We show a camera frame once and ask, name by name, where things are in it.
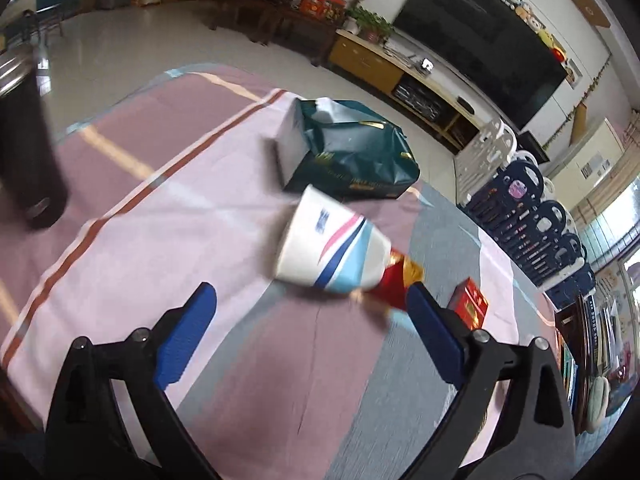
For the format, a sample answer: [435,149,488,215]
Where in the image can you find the stack of books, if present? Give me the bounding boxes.
[556,330,588,411]

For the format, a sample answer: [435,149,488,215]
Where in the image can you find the red gold wrapper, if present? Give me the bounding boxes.
[357,247,426,317]

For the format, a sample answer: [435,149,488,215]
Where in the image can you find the white standing air conditioner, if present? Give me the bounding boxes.
[550,117,627,211]

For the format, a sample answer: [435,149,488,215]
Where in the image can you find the dark green paper bag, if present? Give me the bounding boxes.
[274,96,421,202]

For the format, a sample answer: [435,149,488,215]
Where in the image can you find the white paper cup striped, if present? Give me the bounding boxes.
[275,184,393,295]

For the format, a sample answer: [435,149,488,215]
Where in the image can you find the yellow wooden television cabinet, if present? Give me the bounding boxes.
[327,29,488,156]

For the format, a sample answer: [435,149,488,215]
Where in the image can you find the potted green plant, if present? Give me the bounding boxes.
[345,6,396,44]

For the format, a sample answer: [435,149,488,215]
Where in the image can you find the red gift box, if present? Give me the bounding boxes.
[299,0,347,22]

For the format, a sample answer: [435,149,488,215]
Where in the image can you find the black thermos bottle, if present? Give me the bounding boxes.
[0,52,69,231]

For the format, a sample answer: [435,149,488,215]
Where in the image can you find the large black television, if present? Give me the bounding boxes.
[392,0,571,132]

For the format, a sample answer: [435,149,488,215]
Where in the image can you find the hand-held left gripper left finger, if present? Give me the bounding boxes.
[45,281,221,480]

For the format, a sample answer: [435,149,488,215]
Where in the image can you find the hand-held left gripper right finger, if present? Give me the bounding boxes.
[400,282,576,480]

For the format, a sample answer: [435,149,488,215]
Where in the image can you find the small red box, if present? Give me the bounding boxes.
[446,277,490,332]

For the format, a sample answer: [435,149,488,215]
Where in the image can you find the dark wooden chair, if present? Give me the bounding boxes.
[265,0,368,67]
[206,0,313,45]

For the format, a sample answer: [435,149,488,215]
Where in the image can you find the striped tablecloth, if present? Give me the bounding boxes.
[0,63,558,480]

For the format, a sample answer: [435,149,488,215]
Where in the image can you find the grey green plush cushion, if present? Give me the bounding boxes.
[585,377,612,434]

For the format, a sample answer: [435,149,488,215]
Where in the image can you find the white and blue playpen fence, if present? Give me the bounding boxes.
[455,119,598,306]

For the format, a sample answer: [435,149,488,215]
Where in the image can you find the small black monitor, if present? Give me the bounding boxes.
[515,130,551,164]

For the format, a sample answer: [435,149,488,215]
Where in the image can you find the dark wooden side table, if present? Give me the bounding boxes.
[552,290,632,437]

